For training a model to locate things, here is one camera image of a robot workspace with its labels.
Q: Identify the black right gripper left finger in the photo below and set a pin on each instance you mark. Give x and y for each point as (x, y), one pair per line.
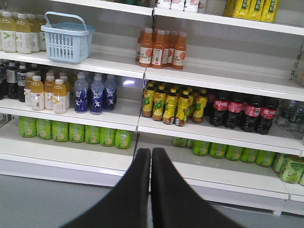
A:
(125, 206)

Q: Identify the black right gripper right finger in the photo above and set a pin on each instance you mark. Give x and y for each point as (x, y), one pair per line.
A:
(175, 204)

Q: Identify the light blue plastic basket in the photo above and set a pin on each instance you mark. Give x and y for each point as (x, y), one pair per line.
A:
(66, 41)

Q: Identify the yellow lemon tea bottle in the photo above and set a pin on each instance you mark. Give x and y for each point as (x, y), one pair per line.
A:
(148, 100)
(182, 109)
(170, 107)
(159, 101)

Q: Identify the plastic cola bottle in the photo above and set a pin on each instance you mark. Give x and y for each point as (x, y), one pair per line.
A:
(235, 107)
(252, 111)
(219, 107)
(266, 116)

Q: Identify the blue sports drink bottle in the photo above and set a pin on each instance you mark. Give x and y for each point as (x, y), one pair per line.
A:
(110, 90)
(97, 89)
(81, 88)

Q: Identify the white store shelving unit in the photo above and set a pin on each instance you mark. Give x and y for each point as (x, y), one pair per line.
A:
(223, 53)

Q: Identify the yellow orange drink bottle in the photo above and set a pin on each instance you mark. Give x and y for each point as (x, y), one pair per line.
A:
(37, 94)
(48, 89)
(59, 97)

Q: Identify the clear water bottle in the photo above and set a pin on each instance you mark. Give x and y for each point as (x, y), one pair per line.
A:
(291, 114)

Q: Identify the orange juice bottle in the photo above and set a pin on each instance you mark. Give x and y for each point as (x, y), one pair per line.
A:
(158, 50)
(180, 51)
(146, 48)

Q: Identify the dark tea bottle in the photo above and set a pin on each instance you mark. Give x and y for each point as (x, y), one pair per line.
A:
(21, 74)
(12, 80)

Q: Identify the pale yellow drink bottle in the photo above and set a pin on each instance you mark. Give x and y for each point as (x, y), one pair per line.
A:
(23, 34)
(35, 30)
(8, 29)

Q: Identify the yellow pear drink bottle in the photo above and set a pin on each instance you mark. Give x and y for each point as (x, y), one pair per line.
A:
(255, 10)
(269, 10)
(237, 8)

